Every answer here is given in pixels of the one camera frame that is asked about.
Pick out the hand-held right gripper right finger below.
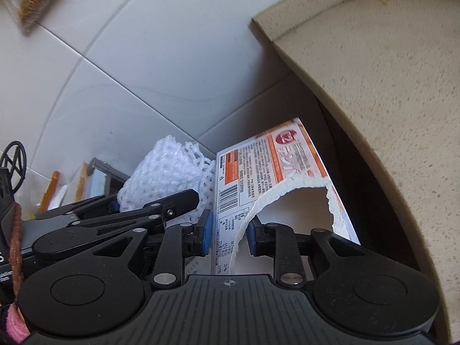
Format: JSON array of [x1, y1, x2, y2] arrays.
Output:
[[248, 220, 360, 288]]

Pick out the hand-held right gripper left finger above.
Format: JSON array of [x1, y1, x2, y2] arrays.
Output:
[[86, 209, 212, 289]]

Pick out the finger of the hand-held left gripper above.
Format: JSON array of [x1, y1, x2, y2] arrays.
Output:
[[70, 189, 200, 238], [36, 194, 121, 221]]

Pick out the large white foam fruit net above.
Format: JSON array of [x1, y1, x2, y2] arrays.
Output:
[[118, 135, 218, 223]]

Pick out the torn orange white cardboard box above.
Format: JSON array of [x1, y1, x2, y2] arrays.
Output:
[[210, 117, 362, 284]]

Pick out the orange stick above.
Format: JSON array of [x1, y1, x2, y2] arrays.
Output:
[[39, 170, 60, 213]]

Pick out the grey framed panel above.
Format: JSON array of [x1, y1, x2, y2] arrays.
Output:
[[75, 157, 130, 205]]

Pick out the dark brown cabinet panel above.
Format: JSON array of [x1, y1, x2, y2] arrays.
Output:
[[313, 90, 423, 272]]

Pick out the brown braided strap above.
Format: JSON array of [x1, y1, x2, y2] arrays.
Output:
[[9, 203, 24, 295]]

